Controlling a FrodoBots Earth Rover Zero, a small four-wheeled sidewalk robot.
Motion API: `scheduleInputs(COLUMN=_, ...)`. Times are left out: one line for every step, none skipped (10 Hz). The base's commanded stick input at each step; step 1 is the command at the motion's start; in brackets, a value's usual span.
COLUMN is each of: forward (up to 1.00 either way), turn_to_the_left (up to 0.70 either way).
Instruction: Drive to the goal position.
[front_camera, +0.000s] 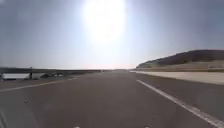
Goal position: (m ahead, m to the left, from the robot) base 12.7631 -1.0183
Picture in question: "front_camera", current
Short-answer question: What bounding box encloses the pale roadside strip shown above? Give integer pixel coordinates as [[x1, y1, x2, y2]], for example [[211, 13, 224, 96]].
[[132, 70, 224, 86]]

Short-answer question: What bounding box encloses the dark hill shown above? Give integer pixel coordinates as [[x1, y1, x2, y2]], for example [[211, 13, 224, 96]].
[[135, 49, 224, 71]]

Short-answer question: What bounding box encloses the metal guardrail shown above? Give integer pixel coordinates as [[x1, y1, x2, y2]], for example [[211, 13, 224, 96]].
[[0, 67, 103, 81]]

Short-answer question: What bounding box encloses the grey asphalt road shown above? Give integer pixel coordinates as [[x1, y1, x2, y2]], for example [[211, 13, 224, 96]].
[[0, 69, 224, 128]]

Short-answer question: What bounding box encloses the white painted edge line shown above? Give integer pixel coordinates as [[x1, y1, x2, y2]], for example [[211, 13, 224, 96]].
[[135, 78, 224, 128], [0, 76, 78, 93]]

